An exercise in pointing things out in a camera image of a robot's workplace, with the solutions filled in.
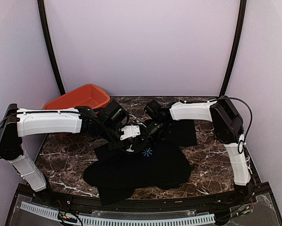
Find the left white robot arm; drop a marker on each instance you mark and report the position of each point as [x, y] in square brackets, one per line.
[110, 123]

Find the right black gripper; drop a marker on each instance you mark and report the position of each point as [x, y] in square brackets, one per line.
[147, 138]

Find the black frame post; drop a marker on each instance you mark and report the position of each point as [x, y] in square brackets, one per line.
[49, 46]
[235, 46]

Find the left black frame post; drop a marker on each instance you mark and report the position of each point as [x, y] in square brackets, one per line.
[49, 46]

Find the orange plastic tub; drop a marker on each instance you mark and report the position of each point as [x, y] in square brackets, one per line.
[78, 100]

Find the white slotted cable duct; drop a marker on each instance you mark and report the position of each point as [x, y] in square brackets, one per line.
[108, 218]

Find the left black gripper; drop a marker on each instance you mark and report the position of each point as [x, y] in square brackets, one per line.
[125, 145]

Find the black t-shirt with blue logo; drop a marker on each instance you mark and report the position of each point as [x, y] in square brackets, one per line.
[116, 174]

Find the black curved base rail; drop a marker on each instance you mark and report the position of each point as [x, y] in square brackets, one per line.
[260, 209]

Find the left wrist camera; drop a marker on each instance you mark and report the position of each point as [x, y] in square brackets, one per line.
[130, 131]

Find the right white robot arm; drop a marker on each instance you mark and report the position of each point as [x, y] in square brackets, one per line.
[228, 130]

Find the right black frame post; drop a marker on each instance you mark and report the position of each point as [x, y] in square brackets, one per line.
[235, 46]

